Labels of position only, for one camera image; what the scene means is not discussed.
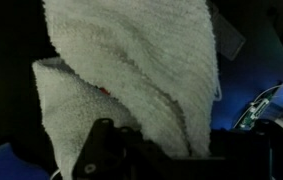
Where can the white terry towel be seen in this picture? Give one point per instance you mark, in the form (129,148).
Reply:
(146,64)

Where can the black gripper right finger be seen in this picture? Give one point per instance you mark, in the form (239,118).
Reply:
(252,155)

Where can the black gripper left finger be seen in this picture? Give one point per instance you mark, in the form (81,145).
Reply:
(103,155)

